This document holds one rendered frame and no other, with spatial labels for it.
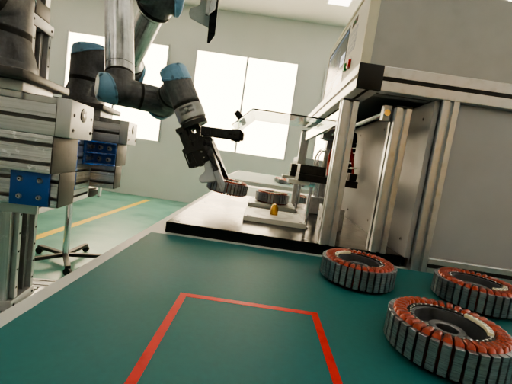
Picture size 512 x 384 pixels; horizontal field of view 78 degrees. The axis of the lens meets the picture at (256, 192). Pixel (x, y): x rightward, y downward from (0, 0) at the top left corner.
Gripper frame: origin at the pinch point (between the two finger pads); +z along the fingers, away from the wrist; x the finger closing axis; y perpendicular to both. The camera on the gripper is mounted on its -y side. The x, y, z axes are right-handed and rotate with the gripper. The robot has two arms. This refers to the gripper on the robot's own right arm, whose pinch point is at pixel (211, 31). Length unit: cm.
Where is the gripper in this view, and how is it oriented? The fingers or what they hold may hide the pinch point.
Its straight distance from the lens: 71.1
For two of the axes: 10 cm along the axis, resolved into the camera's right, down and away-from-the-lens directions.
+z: -1.4, 9.8, 1.0
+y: -9.8, -1.3, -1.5
